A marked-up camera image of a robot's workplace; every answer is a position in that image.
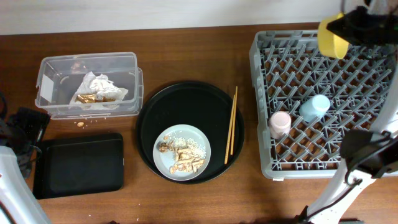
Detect yellow plastic bowl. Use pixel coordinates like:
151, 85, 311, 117
317, 12, 349, 59

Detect light blue plastic cup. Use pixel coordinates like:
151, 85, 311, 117
299, 95, 331, 123

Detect pink plastic cup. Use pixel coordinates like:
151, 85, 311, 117
269, 111, 292, 139

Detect white napkin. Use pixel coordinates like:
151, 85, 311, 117
69, 72, 129, 110

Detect gold snack wrapper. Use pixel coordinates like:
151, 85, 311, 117
75, 94, 115, 104

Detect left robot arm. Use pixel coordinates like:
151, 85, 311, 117
1, 95, 51, 223

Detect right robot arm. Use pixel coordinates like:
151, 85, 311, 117
294, 1, 397, 223

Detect grey dishwasher rack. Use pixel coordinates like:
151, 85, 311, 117
249, 30, 397, 180

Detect clear plastic waste bin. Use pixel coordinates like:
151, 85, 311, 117
35, 52, 144, 119

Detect round black tray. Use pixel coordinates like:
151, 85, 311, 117
136, 81, 244, 185

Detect food scraps on plate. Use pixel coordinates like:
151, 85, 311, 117
159, 136, 206, 174

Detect grey plate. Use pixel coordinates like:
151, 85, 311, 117
153, 124, 211, 182

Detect black rectangular tray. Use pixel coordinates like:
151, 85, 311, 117
32, 133, 124, 200

